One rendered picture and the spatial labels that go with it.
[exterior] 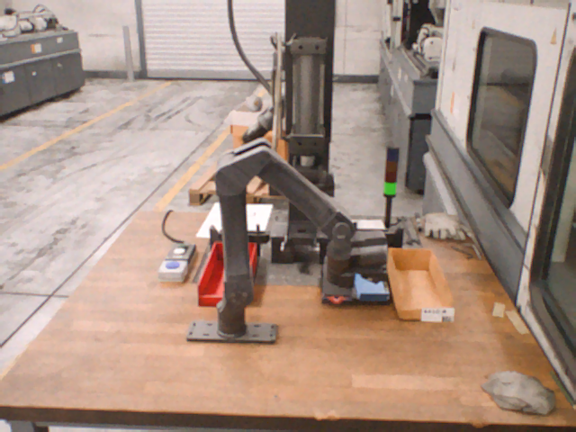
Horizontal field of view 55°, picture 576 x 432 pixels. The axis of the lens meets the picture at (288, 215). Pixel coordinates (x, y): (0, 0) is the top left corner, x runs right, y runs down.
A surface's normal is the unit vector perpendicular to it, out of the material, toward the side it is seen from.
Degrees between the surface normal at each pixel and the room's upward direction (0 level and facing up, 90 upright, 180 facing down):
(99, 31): 90
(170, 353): 0
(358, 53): 90
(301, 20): 90
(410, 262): 90
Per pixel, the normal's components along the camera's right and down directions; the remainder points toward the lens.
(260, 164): 0.07, 0.38
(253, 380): 0.00, -0.92
